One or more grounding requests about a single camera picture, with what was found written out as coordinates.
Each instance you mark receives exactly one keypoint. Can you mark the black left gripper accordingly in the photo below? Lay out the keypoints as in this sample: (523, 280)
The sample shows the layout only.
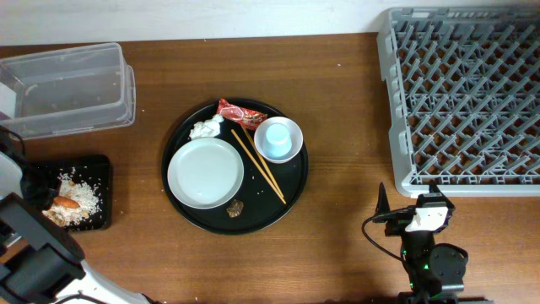
(51, 173)

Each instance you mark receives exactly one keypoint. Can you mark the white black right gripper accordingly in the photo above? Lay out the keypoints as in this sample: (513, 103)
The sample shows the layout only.
(396, 225)

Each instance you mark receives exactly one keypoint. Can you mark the orange carrot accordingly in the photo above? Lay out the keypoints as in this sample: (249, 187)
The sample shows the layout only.
(65, 202)

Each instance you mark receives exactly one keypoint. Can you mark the rice and noodle scraps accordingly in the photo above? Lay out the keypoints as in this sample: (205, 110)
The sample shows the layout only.
(83, 194)

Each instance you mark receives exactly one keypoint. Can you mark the white plate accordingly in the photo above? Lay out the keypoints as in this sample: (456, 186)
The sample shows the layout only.
(205, 173)

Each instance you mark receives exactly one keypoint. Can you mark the brown food chunk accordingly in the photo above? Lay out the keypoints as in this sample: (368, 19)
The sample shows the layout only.
(235, 208)

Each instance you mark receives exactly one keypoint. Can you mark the red snack wrapper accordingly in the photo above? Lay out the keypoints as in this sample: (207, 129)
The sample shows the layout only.
(247, 118)

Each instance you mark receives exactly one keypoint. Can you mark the white tissue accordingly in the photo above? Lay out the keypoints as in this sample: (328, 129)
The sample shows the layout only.
(207, 129)

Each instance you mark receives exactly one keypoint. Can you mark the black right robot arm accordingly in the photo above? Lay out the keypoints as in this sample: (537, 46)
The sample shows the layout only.
(435, 271)

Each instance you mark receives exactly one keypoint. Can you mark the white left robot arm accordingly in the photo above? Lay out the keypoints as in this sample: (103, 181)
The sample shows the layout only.
(51, 268)

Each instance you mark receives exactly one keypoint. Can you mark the grey dishwasher rack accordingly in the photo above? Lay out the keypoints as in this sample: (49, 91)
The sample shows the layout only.
(463, 86)

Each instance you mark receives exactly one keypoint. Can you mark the black rectangular tray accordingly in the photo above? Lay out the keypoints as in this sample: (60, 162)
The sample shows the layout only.
(96, 170)

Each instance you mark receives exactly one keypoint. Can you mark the clear plastic bin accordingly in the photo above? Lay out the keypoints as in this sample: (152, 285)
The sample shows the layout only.
(74, 90)

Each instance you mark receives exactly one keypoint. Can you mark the round black serving tray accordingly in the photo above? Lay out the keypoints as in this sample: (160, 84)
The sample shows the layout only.
(262, 207)

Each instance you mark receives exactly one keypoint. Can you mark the light blue plastic cup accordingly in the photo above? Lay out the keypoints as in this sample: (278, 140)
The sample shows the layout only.
(277, 141)

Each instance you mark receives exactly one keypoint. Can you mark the white bowl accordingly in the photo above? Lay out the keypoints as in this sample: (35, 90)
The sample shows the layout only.
(295, 134)

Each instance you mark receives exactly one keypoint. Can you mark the wooden chopstick upper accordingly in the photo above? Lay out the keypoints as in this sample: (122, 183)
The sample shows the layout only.
(264, 164)

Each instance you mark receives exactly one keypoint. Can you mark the wooden chopstick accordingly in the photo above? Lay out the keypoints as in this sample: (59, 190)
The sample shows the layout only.
(264, 164)
(263, 173)

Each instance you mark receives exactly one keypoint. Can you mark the wooden chopstick lower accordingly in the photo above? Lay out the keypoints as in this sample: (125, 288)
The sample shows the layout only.
(263, 173)

